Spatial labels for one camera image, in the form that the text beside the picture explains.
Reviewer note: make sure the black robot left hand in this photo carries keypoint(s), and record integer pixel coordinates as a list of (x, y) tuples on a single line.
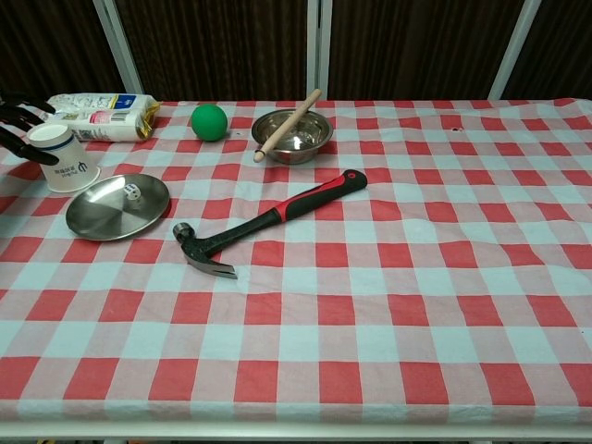
[(23, 148)]

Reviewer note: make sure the white paper cup blue print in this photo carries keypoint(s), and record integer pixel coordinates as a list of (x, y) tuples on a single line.
[(67, 166)]

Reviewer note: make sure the steel plate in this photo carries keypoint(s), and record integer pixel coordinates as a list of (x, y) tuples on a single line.
[(106, 215)]

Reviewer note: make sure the white die black dots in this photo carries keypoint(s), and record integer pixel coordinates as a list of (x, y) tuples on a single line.
[(132, 192)]

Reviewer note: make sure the white snack package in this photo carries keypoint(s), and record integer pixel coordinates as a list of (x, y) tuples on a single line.
[(111, 118)]

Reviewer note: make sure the green ball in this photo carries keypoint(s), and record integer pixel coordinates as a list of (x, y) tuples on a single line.
[(209, 122)]

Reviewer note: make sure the black red claw hammer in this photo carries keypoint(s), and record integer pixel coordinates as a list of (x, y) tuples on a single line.
[(259, 219)]

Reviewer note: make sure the wooden stick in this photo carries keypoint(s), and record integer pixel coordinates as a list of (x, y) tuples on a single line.
[(287, 125)]

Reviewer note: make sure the stainless steel bowl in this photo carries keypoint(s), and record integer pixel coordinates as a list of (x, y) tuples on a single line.
[(300, 143)]

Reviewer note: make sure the red white checkered tablecloth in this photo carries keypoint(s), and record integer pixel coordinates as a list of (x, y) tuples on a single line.
[(370, 277)]

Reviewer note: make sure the white slanted frame post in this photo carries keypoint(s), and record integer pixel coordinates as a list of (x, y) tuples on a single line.
[(118, 46), (513, 46)]

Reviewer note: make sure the white upright frame post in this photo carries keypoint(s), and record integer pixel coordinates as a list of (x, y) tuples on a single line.
[(319, 46)]

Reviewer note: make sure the white table frame bar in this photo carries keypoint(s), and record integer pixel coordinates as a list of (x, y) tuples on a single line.
[(296, 431)]

